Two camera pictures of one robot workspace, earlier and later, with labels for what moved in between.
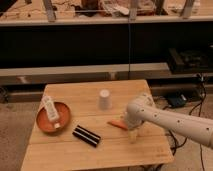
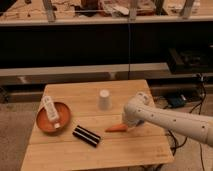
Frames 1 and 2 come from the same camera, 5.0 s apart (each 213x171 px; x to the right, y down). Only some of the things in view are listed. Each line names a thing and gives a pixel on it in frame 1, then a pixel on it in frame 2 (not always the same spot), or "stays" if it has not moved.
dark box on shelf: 189,62 stays
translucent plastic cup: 104,100 stays
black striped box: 86,136 stays
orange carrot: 118,123 → 117,128
